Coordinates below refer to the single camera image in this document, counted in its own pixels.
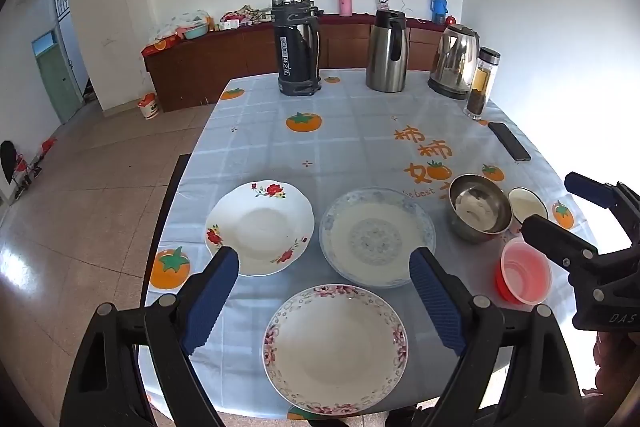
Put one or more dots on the stainless steel carafe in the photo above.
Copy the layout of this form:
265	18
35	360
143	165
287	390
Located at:
382	57

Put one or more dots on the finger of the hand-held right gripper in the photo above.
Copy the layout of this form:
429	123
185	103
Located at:
555	242
587	188

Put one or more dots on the mesh food cover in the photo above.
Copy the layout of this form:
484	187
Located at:
182	19

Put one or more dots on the stainless steel bowl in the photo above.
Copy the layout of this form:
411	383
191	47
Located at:
475	212

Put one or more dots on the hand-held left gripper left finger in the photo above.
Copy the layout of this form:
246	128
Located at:
210	302

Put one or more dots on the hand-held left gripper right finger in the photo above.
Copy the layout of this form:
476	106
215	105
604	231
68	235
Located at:
437	302

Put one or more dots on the blue patterned plate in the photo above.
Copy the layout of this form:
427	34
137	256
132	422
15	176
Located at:
375	237

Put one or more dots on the orange printed box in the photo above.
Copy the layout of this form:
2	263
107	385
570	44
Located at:
160	45

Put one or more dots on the white plastic bucket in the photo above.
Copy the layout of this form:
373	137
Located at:
149	107

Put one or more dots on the stainless steel electric kettle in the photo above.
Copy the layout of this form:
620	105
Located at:
452	62

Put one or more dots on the teal basin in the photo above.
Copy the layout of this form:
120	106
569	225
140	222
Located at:
196	32

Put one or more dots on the white enamel bowl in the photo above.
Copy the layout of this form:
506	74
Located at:
527	206

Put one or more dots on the pink floral rimmed plate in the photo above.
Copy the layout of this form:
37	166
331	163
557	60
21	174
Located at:
335	352

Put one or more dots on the white container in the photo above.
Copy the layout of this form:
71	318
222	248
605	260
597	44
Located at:
382	3

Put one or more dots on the blue thermos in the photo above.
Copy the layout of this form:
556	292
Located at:
439	9

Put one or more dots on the shoe rack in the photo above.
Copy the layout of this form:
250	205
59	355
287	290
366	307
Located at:
35	162

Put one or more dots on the green door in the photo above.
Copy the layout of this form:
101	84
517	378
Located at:
57	82

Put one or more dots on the light blue printed tablecloth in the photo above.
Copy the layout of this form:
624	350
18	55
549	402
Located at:
350	132

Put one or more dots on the person's right hand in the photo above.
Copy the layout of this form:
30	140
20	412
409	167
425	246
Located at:
612	357

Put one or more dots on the large black steel thermos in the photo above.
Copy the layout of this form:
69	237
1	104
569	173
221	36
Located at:
295	47

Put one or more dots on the pile of patterned cloth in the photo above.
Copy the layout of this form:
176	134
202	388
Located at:
247	16

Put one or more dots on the black smartphone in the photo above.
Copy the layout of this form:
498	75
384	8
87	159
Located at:
509	142

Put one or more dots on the glass tea bottle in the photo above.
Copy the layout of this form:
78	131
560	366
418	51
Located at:
482	82

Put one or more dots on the white plate with red flowers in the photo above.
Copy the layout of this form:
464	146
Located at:
260	227

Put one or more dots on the brown wooden cabinet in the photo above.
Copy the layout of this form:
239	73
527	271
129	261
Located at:
215	67

